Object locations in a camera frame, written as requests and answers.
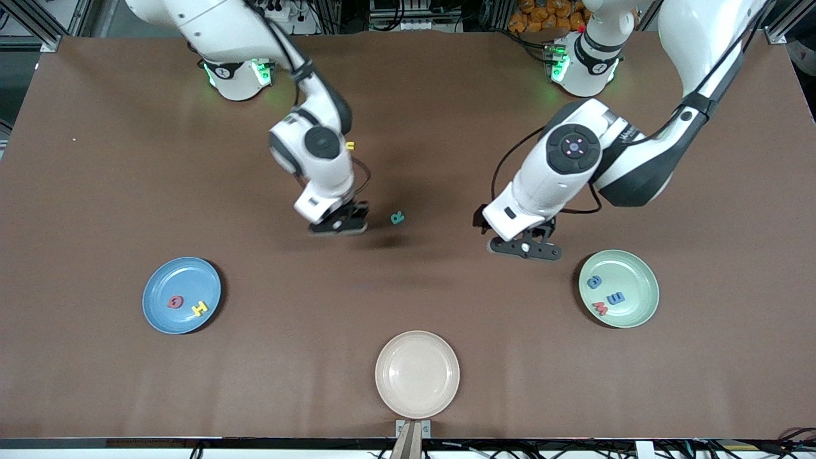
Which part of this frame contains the beige plate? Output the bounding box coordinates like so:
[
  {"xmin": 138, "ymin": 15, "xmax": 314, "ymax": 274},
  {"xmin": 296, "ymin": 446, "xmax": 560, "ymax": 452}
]
[{"xmin": 375, "ymin": 330, "xmax": 461, "ymax": 420}]

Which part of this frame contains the green plate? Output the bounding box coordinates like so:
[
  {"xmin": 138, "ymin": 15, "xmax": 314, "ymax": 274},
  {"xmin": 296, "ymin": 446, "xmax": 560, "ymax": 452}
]
[{"xmin": 578, "ymin": 249, "xmax": 660, "ymax": 329}]

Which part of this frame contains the blue plate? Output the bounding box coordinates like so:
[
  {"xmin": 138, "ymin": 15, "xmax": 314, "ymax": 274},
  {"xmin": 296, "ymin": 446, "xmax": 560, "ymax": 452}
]
[{"xmin": 142, "ymin": 256, "xmax": 222, "ymax": 335}]

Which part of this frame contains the brown table cover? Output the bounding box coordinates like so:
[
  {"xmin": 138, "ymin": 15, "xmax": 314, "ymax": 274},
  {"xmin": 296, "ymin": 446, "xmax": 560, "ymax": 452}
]
[{"xmin": 0, "ymin": 31, "xmax": 816, "ymax": 441}]

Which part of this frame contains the white power strip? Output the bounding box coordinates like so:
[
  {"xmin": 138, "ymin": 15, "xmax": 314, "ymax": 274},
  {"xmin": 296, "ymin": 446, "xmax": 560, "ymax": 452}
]
[
  {"xmin": 368, "ymin": 13, "xmax": 464, "ymax": 33},
  {"xmin": 271, "ymin": 0, "xmax": 319, "ymax": 26}
]

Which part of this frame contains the orange bags pile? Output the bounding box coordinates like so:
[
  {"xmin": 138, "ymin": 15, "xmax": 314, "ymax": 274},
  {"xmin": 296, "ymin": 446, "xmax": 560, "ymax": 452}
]
[{"xmin": 508, "ymin": 0, "xmax": 588, "ymax": 35}]

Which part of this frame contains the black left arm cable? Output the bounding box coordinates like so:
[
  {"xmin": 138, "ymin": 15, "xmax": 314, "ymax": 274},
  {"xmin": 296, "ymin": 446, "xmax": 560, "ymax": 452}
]
[{"xmin": 488, "ymin": 0, "xmax": 775, "ymax": 214}]

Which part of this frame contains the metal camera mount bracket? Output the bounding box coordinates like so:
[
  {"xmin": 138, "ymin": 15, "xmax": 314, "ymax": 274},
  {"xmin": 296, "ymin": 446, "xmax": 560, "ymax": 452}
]
[{"xmin": 390, "ymin": 419, "xmax": 432, "ymax": 459}]

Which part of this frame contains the black table edge rail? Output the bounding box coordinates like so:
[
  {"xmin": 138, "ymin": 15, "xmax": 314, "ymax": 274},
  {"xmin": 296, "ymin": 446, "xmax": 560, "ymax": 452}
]
[{"xmin": 0, "ymin": 437, "xmax": 816, "ymax": 451}]

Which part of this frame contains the aluminium frame post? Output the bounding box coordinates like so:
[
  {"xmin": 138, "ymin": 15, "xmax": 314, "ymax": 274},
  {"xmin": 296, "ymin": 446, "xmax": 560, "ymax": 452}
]
[
  {"xmin": 0, "ymin": 0, "xmax": 87, "ymax": 53},
  {"xmin": 768, "ymin": 0, "xmax": 816, "ymax": 45}
]

